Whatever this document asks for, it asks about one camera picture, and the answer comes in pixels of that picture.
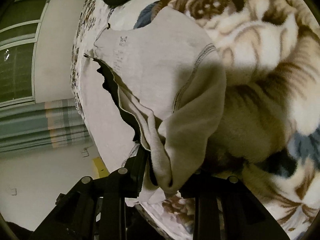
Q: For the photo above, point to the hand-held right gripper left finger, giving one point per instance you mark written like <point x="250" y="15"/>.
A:
<point x="135" y="172"/>

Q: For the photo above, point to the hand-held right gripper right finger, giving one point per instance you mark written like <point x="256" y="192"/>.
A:
<point x="205" y="217"/>

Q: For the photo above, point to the beige long-sleeve shirt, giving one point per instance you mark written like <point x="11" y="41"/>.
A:
<point x="155" y="67"/>

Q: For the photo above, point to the floral blanket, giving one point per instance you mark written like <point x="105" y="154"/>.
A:
<point x="262" y="92"/>

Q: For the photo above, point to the window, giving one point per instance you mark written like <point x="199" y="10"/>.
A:
<point x="17" y="75"/>

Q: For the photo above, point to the white wall outlet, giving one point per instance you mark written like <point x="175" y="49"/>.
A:
<point x="85" y="152"/>
<point x="13" y="191"/>

